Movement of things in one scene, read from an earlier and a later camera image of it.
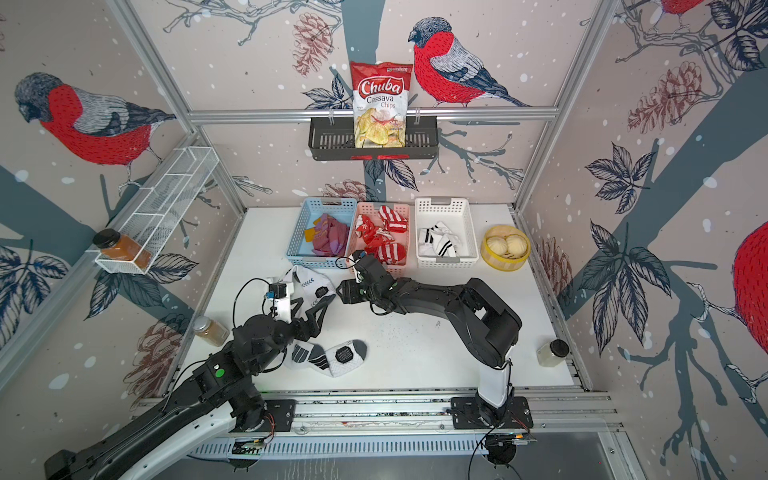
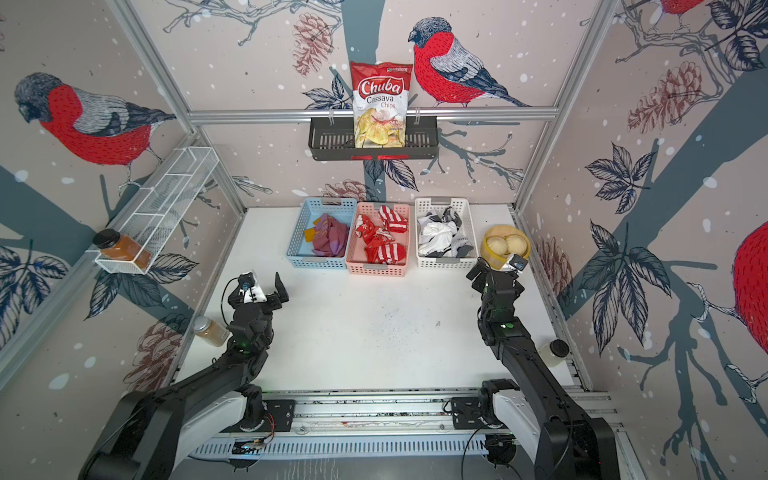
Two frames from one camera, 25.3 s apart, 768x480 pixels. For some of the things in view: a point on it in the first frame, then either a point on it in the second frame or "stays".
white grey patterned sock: x=333 y=360 to x=449 y=215
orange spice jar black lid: x=121 y=247 stays
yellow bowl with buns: x=505 y=248 stays
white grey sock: x=309 y=286 to x=435 y=236
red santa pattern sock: x=389 y=252 stays
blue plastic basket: x=300 y=252 stays
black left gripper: x=304 y=333 to x=275 y=301
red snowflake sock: x=368 y=231 stays
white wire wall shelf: x=162 y=211 stays
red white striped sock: x=392 y=220 stays
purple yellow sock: x=318 y=234 stays
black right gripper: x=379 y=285 to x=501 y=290
